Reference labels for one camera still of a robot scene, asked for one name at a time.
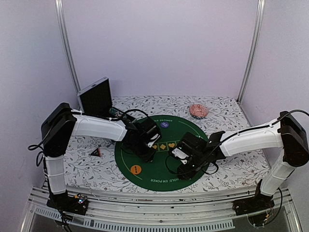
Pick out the left aluminium frame post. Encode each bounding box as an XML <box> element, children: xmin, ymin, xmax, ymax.
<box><xmin>54</xmin><ymin>0</ymin><xmax>81</xmax><ymax>94</ymax></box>

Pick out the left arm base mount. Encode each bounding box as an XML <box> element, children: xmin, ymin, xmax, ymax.
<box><xmin>46</xmin><ymin>192</ymin><xmax>89</xmax><ymax>216</ymax></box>

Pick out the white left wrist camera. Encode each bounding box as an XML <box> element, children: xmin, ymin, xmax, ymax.
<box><xmin>147</xmin><ymin>134</ymin><xmax>161</xmax><ymax>147</ymax></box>

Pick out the orange big blind button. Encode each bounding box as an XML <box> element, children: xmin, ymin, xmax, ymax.
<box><xmin>130</xmin><ymin>165</ymin><xmax>142</xmax><ymax>175</ymax></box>

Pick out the aluminium frame post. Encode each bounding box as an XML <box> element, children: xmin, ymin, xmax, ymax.
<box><xmin>54</xmin><ymin>0</ymin><xmax>81</xmax><ymax>94</ymax></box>
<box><xmin>237</xmin><ymin>0</ymin><xmax>266</xmax><ymax>104</ymax></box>

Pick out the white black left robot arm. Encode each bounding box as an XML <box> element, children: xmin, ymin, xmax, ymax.
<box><xmin>28</xmin><ymin>102</ymin><xmax>162</xmax><ymax>210</ymax></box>

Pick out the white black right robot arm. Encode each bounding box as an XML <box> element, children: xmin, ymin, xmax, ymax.
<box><xmin>169</xmin><ymin>111</ymin><xmax>309</xmax><ymax>211</ymax></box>

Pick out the black triangular all-in marker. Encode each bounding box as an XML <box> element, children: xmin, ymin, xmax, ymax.
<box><xmin>89</xmin><ymin>147</ymin><xmax>101</xmax><ymax>157</ymax></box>

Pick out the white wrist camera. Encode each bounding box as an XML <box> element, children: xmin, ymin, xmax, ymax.
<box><xmin>171</xmin><ymin>148</ymin><xmax>189</xmax><ymax>165</ymax></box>
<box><xmin>147</xmin><ymin>134</ymin><xmax>161</xmax><ymax>147</ymax></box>

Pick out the purple small blind button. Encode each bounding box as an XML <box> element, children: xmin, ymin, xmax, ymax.
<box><xmin>160</xmin><ymin>121</ymin><xmax>169</xmax><ymax>128</ymax></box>

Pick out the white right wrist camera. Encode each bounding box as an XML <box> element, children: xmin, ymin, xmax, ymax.
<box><xmin>171</xmin><ymin>148</ymin><xmax>189</xmax><ymax>165</ymax></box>

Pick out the aluminium poker chip case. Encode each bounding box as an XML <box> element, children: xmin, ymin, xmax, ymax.
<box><xmin>77</xmin><ymin>77</ymin><xmax>136</xmax><ymax>122</ymax></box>

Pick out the red patterned small bowl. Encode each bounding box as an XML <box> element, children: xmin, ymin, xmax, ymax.
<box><xmin>189</xmin><ymin>104</ymin><xmax>209</xmax><ymax>119</ymax></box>

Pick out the aluminium front rail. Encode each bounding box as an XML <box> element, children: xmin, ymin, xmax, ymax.
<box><xmin>18</xmin><ymin>184</ymin><xmax>305</xmax><ymax>232</ymax></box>

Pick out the green poker chip row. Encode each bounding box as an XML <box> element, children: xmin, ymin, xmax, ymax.
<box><xmin>109</xmin><ymin>107</ymin><xmax>123</xmax><ymax>118</ymax></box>

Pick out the round green poker mat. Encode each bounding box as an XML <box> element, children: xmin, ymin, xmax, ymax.
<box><xmin>114</xmin><ymin>115</ymin><xmax>207</xmax><ymax>191</ymax></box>

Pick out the right aluminium frame post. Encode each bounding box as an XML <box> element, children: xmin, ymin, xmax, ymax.
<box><xmin>237</xmin><ymin>0</ymin><xmax>266</xmax><ymax>104</ymax></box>

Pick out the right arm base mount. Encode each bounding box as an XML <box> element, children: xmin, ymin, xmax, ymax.
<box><xmin>232</xmin><ymin>193</ymin><xmax>275</xmax><ymax>227</ymax></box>

